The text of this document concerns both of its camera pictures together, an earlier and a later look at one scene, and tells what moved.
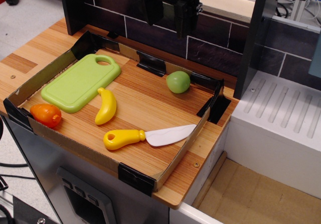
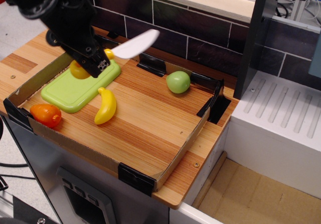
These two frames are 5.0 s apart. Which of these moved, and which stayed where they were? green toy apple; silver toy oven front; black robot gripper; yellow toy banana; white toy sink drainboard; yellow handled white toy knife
Moved: yellow handled white toy knife; black robot gripper
Stayed: white toy sink drainboard; silver toy oven front; green toy apple; yellow toy banana
